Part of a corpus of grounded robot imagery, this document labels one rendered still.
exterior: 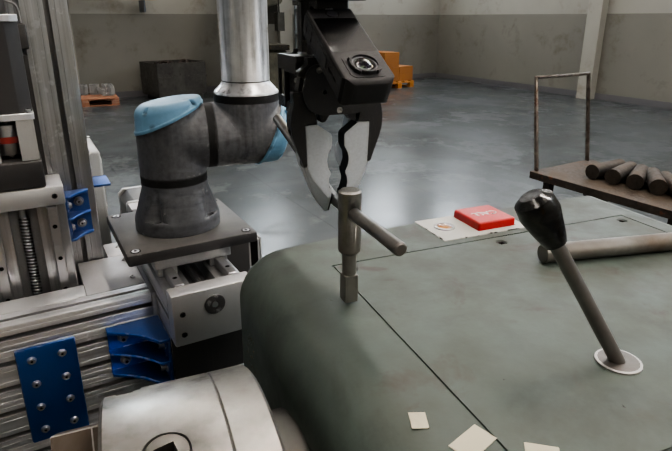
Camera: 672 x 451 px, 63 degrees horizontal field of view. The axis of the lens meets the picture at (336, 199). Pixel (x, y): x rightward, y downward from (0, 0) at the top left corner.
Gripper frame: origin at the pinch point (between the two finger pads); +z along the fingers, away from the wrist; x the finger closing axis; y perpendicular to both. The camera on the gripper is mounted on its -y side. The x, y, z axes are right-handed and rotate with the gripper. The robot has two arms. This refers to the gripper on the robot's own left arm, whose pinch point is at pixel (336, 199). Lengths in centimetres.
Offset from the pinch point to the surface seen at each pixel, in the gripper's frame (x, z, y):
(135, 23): -45, 0, 1148
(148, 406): 19.8, 11.7, -9.6
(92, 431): 24.4, 15.4, -6.2
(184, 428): 17.5, 11.5, -13.3
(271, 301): 6.3, 11.7, 2.8
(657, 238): -38.8, 7.8, -6.7
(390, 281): -5.9, 9.8, -1.1
